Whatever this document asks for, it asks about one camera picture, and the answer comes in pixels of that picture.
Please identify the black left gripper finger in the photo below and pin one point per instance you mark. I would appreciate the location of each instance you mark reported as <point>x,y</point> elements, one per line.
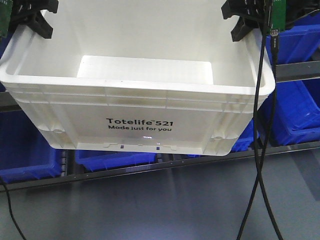
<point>21,14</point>
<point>39,24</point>

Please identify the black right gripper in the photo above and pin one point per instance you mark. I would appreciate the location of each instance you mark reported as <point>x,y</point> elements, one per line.
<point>251,10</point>

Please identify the white Totelife plastic crate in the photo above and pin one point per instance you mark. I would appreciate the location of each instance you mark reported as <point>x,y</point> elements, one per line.
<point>136,76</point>

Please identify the green circuit board left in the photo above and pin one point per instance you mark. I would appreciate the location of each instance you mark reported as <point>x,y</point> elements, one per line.
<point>5,16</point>

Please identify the green circuit board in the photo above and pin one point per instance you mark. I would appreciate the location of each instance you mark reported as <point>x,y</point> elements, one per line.
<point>277,22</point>
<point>5,16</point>

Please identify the green circuit board right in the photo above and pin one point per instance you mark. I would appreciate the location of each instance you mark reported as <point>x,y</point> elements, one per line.
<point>277,22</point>

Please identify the blue bin upper right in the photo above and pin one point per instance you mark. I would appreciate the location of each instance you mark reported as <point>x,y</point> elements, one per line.
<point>298,44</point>

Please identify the blue bin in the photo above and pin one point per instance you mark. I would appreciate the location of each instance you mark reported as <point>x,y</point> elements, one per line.
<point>298,44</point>
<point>24,152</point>
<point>96,160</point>
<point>297,112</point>

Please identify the blue bin middle right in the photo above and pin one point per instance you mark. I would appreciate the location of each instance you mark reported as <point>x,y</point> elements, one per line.
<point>297,112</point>

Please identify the blue bin lower left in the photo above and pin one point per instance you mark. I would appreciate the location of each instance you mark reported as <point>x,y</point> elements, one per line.
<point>24,152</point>

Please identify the blue bin lower centre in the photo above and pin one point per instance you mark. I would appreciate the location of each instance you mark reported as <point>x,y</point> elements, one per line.
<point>96,160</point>

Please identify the grey shelf front rail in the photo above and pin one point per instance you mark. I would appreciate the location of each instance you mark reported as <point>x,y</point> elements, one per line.
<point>75,173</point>

